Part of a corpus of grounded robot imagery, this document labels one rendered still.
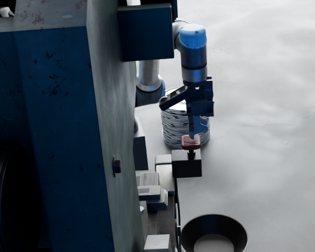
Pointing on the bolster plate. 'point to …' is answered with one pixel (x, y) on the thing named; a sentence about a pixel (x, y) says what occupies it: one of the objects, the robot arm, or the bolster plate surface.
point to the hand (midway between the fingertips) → (190, 135)
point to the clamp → (153, 197)
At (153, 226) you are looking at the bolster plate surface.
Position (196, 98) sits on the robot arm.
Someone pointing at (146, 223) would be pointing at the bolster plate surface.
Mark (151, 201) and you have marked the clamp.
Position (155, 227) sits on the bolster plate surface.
